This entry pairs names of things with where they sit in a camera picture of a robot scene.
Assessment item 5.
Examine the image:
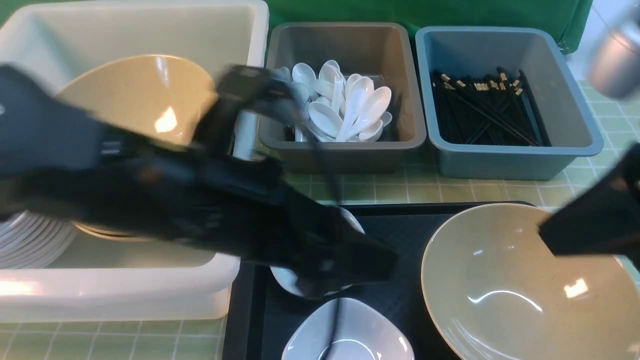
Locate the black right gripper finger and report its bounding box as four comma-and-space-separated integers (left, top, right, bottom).
538, 145, 640, 269

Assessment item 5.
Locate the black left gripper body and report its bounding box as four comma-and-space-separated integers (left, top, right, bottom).
199, 165, 351, 296

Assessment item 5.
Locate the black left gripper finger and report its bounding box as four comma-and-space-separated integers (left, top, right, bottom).
320, 225, 399, 296

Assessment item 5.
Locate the white square dish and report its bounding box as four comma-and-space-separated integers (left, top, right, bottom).
281, 297, 415, 360
270, 207, 365, 297

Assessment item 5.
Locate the tan noodle bowl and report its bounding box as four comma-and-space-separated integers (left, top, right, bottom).
421, 203, 640, 360

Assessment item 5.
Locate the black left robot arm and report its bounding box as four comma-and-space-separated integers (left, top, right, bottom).
0, 64, 399, 297

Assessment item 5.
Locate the black plastic serving tray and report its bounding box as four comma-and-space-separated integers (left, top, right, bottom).
221, 202, 479, 360

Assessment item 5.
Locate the green checkered tablecloth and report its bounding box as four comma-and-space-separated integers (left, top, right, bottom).
1, 83, 639, 360

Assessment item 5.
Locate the pile of white spoons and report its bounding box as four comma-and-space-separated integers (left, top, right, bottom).
275, 59, 393, 142

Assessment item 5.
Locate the stack of tan bowls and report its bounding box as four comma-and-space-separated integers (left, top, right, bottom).
55, 54, 221, 243

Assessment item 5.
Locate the pile of black chopsticks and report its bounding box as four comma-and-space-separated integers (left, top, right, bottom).
430, 67, 552, 147

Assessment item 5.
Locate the large white plastic tub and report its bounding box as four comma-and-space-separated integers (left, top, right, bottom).
1, 0, 269, 322

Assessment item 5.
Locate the blue plastic chopstick bin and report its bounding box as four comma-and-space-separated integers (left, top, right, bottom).
414, 26, 604, 181

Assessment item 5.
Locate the green cloth backdrop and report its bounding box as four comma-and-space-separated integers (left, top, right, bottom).
267, 0, 592, 54

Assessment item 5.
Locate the grey plastic spoon bin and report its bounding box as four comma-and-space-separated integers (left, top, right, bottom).
266, 22, 428, 174

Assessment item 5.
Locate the stack of white dishes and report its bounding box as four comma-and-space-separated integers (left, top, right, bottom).
0, 211, 78, 270

